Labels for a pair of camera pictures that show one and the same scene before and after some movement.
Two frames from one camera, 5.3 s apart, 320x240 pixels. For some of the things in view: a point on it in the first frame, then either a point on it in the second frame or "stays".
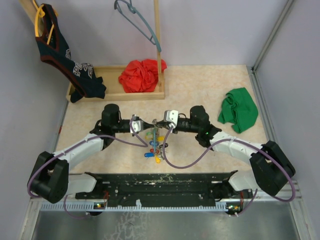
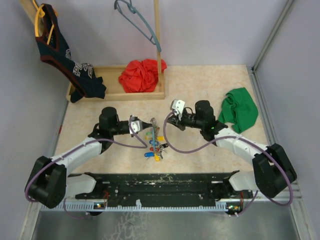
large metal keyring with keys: x=156 y=151 stays
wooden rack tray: x=108 y=76 stays
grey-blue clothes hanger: x=133 y=10 stays
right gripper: x=162 y=123 → x=175 y=120
